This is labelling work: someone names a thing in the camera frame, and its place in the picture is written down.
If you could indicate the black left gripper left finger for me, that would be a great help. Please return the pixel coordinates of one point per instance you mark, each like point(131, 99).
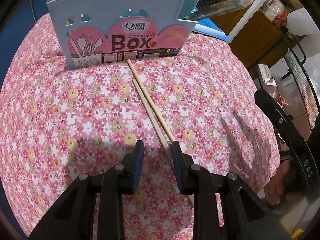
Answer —
point(72, 214)

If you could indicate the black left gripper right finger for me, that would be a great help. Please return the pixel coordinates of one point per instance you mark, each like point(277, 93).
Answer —
point(225, 207)

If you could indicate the wooden chopstick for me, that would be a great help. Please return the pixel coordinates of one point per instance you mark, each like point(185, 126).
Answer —
point(150, 101)
point(150, 114)

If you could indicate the metal spoon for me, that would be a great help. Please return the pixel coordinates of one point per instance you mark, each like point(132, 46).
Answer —
point(218, 9)

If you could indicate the white power strip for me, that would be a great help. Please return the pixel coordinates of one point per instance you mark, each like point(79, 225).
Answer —
point(267, 80)

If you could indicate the black mesh fan guard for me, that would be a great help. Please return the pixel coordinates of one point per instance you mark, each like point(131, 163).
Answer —
point(303, 81)

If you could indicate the pink floral tablecloth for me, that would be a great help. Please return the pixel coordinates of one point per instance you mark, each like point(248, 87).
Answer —
point(57, 123)

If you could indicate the wooden cabinet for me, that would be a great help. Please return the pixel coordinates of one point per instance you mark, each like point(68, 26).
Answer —
point(254, 38)

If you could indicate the blue flat lid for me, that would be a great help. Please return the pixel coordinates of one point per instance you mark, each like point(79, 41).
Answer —
point(209, 28)

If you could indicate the blue cabinet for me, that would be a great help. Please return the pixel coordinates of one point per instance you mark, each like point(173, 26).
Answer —
point(17, 27)

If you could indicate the blue plastic chopsticks box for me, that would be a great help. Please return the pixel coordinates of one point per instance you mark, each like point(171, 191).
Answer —
point(94, 32)

